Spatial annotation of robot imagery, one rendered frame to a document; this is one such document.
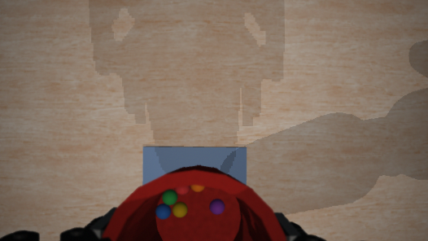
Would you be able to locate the green marble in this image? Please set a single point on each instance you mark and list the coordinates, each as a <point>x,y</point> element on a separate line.
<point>169,197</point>

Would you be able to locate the purple marble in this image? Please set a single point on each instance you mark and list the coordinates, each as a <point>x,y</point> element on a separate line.
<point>217,206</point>

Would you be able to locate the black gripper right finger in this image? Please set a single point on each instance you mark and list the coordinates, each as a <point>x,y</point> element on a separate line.
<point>294,232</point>

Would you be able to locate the dark blue marble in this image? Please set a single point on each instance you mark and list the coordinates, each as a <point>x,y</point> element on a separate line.
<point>163,211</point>

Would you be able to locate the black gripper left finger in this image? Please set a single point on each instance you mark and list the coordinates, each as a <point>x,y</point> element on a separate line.
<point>92,231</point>

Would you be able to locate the dark red cup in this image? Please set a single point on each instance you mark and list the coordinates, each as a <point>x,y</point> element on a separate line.
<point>246,216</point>

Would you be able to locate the yellow marble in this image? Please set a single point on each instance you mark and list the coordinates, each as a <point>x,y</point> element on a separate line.
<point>180,209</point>

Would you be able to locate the dark red marble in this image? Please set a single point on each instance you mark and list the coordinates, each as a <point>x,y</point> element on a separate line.
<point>183,190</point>

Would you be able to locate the orange marble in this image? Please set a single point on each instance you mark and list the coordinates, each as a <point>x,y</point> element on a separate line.
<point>197,188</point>

